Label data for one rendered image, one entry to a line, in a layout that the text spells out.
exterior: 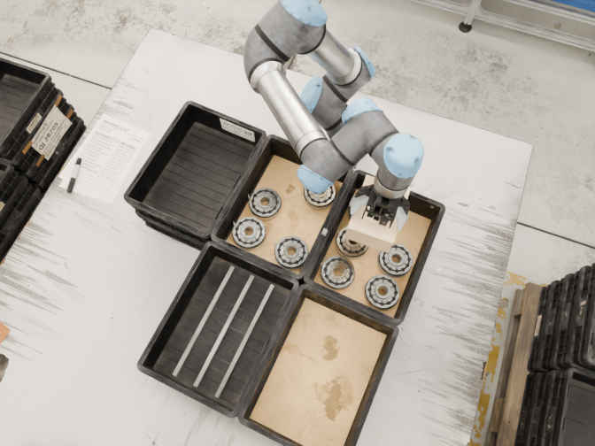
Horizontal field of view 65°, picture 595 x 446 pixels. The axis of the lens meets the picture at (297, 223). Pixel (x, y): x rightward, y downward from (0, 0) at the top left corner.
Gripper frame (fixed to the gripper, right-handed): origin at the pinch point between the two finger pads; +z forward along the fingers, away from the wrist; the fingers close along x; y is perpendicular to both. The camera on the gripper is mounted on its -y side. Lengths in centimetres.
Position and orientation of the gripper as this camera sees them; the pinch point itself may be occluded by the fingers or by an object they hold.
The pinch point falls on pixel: (377, 211)
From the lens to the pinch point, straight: 122.9
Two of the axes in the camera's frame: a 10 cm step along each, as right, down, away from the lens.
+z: -0.1, 3.6, 9.3
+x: 9.4, 3.3, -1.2
